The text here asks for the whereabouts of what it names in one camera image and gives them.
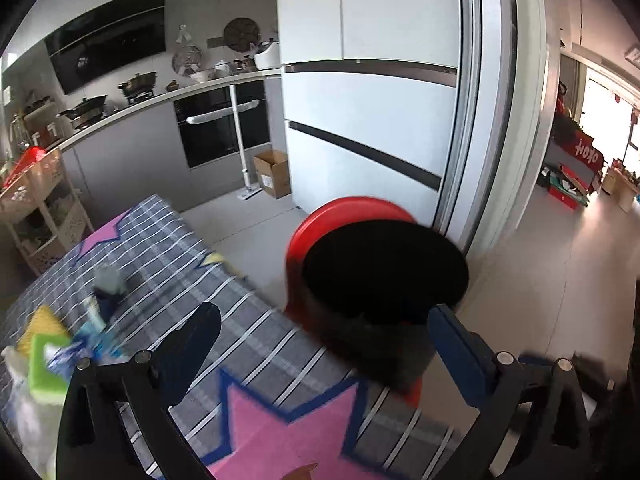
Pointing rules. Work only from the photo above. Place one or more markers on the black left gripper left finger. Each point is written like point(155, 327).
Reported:
point(93, 442)

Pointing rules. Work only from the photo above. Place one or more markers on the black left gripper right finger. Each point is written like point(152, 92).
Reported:
point(554, 443)

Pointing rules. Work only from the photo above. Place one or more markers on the clear white plastic bag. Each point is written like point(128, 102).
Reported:
point(36, 424)

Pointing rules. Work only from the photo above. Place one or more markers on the green sponge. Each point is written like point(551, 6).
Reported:
point(45, 386)

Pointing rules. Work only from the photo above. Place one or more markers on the blue plastic bag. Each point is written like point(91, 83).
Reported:
point(89, 342)

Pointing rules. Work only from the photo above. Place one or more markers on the yellow sponge far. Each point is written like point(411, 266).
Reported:
point(42, 322)

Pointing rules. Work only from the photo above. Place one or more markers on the dark blue small carton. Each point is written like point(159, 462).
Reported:
point(109, 288)

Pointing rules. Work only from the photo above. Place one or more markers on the grey checked tablecloth with stars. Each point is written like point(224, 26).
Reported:
point(165, 262)

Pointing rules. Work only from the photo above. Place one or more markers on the cream storage trolley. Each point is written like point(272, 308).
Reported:
point(43, 213)

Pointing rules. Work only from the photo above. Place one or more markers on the black bin with red lid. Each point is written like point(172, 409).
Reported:
point(362, 276)

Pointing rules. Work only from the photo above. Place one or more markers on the red plastic basket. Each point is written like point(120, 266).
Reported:
point(28, 159)

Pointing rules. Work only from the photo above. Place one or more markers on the white stick vacuum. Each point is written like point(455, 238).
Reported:
point(250, 189)

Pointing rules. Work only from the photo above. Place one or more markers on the brown cardboard box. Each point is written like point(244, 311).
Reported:
point(272, 172)

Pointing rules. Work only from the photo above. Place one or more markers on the black wok left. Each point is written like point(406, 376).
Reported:
point(85, 113)

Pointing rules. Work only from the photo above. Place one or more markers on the black wok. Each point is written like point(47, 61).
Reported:
point(85, 113)
point(138, 88)

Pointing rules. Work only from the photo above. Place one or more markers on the black built-in oven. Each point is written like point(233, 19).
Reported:
point(206, 122)

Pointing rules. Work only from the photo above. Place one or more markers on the black wok right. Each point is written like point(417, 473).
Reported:
point(138, 88)

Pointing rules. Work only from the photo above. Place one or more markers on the white refrigerator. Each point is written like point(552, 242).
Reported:
point(429, 104)

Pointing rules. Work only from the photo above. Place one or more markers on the metal steamer rack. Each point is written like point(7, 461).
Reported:
point(187, 60)

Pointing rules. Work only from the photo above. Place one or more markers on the black range hood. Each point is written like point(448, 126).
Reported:
point(104, 39)

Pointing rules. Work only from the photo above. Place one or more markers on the white rice cooker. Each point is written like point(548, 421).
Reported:
point(267, 55)

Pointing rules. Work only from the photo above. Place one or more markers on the black hanging pan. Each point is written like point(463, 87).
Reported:
point(240, 35)

